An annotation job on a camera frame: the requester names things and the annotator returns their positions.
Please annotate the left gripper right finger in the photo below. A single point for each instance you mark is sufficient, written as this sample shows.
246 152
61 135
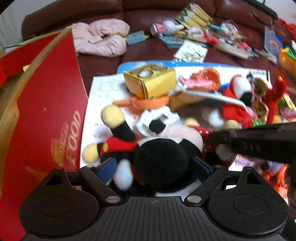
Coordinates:
211 178

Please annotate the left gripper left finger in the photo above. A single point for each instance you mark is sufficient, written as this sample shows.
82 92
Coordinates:
96 179

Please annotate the Minnie Mouse plush toy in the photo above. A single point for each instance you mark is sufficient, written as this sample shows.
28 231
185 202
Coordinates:
213 153

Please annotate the Mickey Mouse plush toy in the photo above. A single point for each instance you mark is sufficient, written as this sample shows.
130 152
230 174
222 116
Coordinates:
160 164

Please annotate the large plush in red dress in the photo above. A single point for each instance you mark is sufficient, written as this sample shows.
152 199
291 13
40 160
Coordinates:
238 108

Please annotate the white flexible tube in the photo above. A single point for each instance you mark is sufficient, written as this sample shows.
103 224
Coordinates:
211 95

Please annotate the brown cardboard model piece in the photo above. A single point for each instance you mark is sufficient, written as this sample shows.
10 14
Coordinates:
182 99

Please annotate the orange plastic toy pan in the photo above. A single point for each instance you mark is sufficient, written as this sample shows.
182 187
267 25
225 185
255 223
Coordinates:
143 104

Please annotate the white instruction sheet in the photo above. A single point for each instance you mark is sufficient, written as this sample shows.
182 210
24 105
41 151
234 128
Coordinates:
107 89

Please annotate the red food gift box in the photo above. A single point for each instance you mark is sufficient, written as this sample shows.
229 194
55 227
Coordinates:
43 102

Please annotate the yellow cardboard box toy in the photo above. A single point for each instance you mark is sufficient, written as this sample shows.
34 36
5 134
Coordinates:
150 81

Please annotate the dark red leather sofa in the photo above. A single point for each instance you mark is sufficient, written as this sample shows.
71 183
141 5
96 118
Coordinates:
140 15

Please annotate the white punch-out craft sheet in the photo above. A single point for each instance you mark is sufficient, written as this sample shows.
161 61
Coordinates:
190 52

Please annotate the pink puffy jacket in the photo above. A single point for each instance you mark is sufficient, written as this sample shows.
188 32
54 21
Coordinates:
104 38

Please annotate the blue book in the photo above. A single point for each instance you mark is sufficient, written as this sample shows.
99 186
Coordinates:
171 42

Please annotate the small blue card box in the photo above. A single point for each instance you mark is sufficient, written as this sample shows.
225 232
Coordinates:
136 37

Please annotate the yellow green book stack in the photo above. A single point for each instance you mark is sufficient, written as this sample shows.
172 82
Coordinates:
193 16

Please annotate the pink white bunny toy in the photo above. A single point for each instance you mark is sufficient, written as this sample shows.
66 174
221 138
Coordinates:
165 28

